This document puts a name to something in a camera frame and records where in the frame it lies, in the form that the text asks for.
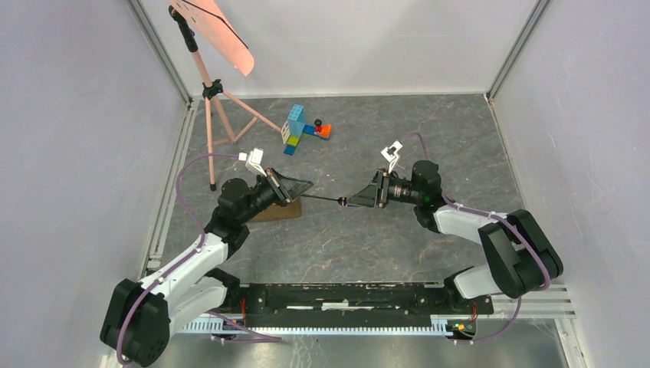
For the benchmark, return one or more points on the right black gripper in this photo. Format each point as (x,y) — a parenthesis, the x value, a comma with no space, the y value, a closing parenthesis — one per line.
(375,194)

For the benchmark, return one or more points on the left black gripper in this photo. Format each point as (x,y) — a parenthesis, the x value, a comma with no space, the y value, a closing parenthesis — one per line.
(284,188)

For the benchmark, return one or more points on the brown cloth napkin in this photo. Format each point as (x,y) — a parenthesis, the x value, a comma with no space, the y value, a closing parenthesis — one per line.
(276,212)

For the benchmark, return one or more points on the black fork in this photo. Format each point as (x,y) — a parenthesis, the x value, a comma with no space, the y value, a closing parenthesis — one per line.
(325,199)

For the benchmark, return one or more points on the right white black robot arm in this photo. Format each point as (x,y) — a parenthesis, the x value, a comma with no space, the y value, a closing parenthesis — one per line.
(520,258)

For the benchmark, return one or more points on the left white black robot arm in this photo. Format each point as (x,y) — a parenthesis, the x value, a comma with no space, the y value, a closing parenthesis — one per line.
(143,315)

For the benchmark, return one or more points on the colourful toy block structure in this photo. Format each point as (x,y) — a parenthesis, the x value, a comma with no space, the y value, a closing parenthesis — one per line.
(296,125)

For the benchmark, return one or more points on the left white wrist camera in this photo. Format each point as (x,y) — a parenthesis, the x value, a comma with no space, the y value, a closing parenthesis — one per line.
(253,160)

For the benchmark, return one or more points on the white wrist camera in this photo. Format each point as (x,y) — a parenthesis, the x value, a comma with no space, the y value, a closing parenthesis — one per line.
(391,155)
(253,160)

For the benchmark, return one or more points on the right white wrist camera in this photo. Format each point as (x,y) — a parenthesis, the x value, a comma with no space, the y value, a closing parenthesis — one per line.
(391,155)

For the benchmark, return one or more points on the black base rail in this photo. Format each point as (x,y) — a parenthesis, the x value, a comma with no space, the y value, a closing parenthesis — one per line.
(348,305)

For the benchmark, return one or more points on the white slotted cable duct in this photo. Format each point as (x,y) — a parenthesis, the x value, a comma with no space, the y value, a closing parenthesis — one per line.
(209,324)

